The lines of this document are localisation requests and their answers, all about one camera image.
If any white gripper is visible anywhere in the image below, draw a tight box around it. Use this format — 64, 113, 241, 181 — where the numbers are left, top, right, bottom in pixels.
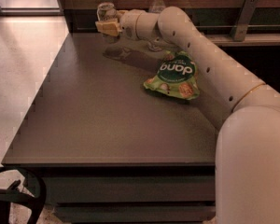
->
95, 9, 145, 40

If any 7up soda can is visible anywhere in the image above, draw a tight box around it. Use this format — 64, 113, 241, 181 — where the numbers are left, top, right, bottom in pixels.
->
97, 3, 119, 44

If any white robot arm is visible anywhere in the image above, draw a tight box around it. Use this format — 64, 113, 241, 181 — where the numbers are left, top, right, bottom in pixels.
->
96, 3, 280, 224

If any clear plastic water bottle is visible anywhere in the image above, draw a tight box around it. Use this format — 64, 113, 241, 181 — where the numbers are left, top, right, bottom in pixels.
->
147, 0, 167, 52

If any green snack chip bag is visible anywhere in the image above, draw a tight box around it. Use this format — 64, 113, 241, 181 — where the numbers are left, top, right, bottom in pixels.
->
144, 51, 200, 100

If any grey drawer cabinet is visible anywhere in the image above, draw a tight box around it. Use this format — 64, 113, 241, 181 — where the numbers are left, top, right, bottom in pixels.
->
4, 34, 216, 224

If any black chair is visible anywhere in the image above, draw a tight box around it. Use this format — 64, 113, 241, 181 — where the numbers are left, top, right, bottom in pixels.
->
0, 166, 47, 224

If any horizontal metal rail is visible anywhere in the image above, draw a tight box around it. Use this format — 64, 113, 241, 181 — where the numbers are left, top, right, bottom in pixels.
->
75, 24, 280, 32

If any right metal rail bracket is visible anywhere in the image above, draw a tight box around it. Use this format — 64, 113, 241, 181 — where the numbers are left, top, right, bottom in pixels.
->
231, 0, 259, 42

